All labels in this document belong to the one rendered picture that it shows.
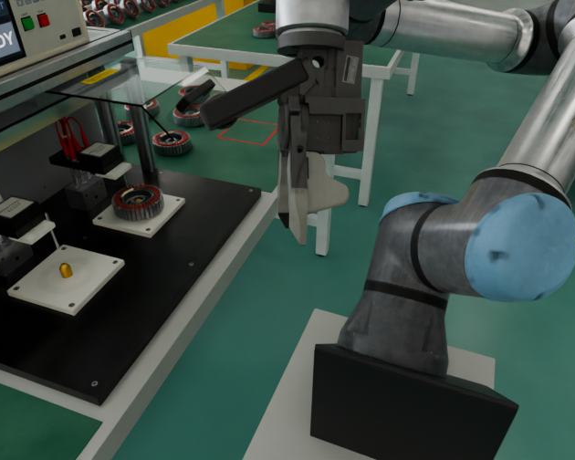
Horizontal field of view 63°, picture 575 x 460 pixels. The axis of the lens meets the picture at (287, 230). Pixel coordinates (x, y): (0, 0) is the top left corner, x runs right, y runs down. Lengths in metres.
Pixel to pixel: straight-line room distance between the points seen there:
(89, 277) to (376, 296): 0.57
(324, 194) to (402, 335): 0.24
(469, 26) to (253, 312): 1.42
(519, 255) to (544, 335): 1.55
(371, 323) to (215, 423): 1.08
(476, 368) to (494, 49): 0.50
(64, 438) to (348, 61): 0.63
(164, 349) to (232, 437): 0.80
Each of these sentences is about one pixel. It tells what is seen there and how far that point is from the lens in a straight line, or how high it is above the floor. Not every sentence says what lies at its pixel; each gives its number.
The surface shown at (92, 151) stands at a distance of 1.12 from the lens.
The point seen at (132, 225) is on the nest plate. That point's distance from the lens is 1.09.
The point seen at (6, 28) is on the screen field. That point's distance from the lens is 1.02.
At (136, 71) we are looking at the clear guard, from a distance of 1.11.
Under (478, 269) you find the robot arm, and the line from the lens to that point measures 0.55.
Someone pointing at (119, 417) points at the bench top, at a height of 0.75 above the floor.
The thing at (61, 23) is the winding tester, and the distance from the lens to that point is 1.11.
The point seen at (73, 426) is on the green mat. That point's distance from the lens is 0.81.
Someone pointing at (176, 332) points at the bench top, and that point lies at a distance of 0.88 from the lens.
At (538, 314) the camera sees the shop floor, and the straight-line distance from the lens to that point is 2.16.
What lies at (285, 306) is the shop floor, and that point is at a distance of 1.95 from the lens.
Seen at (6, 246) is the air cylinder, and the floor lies 0.82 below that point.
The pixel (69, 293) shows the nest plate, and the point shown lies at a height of 0.78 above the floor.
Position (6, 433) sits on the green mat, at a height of 0.75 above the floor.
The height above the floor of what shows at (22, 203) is 0.92.
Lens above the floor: 1.39
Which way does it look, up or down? 36 degrees down
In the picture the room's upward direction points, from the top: straight up
